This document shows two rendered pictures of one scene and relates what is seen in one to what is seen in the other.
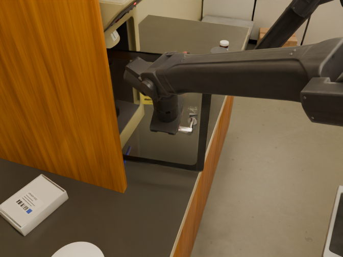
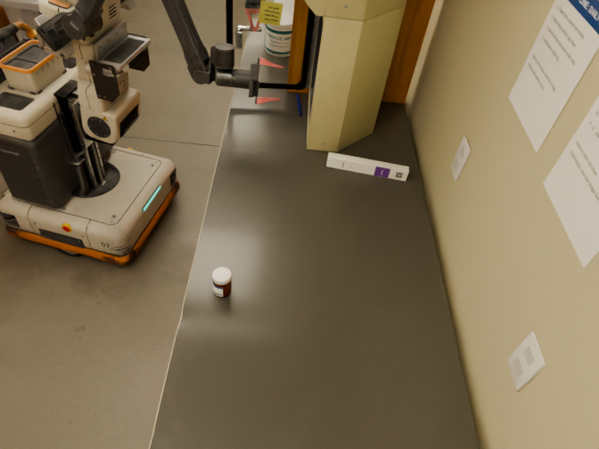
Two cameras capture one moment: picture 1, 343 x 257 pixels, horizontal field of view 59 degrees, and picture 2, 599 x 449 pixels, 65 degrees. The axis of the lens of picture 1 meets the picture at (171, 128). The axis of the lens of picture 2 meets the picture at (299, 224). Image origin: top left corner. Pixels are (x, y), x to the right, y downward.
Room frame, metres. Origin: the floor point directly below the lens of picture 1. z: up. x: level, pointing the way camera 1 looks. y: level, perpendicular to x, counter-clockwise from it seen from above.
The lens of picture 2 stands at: (2.25, -0.40, 1.97)
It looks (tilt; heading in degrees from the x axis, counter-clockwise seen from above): 47 degrees down; 157
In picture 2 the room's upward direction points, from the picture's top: 8 degrees clockwise
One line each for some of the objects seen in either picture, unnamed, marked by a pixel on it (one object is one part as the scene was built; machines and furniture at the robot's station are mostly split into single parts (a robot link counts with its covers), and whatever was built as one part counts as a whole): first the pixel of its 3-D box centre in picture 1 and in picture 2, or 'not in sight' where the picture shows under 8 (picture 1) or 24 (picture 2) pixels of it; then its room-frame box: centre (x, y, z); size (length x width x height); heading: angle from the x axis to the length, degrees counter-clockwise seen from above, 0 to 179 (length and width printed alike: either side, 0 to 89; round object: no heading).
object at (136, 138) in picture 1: (154, 117); (269, 37); (0.67, 0.05, 1.19); 0.30 x 0.01 x 0.40; 78
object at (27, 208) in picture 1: (33, 203); not in sight; (0.54, 0.42, 0.96); 0.16 x 0.12 x 0.04; 145
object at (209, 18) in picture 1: (224, 37); not in sight; (3.44, -0.63, 0.17); 0.60 x 0.42 x 0.33; 69
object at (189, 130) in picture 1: (178, 125); not in sight; (0.62, -0.02, 1.20); 0.10 x 0.05 x 0.03; 78
